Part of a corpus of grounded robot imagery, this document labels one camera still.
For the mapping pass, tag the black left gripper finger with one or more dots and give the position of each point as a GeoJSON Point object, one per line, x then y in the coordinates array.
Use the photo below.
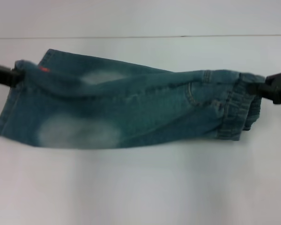
{"type": "Point", "coordinates": [17, 77]}

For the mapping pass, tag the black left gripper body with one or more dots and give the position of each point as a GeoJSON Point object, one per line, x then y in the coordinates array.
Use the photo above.
{"type": "Point", "coordinates": [1, 73]}

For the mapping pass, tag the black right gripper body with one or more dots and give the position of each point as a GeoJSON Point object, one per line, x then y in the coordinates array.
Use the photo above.
{"type": "Point", "coordinates": [279, 86]}

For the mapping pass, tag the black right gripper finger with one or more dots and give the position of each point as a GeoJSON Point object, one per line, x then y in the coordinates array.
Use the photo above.
{"type": "Point", "coordinates": [257, 88]}

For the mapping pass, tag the blue denim shorts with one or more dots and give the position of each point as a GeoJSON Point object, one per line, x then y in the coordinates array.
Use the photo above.
{"type": "Point", "coordinates": [131, 105]}

